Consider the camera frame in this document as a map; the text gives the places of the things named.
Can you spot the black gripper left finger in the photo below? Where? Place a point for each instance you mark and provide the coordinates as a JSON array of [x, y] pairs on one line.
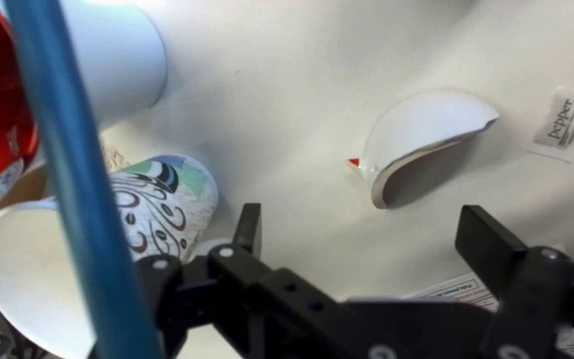
[[234, 300]]

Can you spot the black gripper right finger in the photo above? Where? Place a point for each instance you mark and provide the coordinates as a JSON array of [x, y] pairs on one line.
[[527, 292]]

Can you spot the broken mug piece red inside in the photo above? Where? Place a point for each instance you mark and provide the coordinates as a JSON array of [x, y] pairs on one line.
[[419, 126]]

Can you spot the red and white mug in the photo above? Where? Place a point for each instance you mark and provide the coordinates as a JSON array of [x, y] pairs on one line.
[[121, 61]]

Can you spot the white packet with printed text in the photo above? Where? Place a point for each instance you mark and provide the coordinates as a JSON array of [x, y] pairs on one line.
[[453, 290]]

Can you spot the white pepper packet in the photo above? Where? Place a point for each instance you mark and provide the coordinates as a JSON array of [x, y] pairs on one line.
[[567, 122]]

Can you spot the paper cup with swirl print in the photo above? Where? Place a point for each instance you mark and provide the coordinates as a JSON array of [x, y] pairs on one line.
[[29, 280]]

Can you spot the blue vertical pole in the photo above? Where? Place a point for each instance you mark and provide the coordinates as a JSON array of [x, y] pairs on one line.
[[69, 166]]

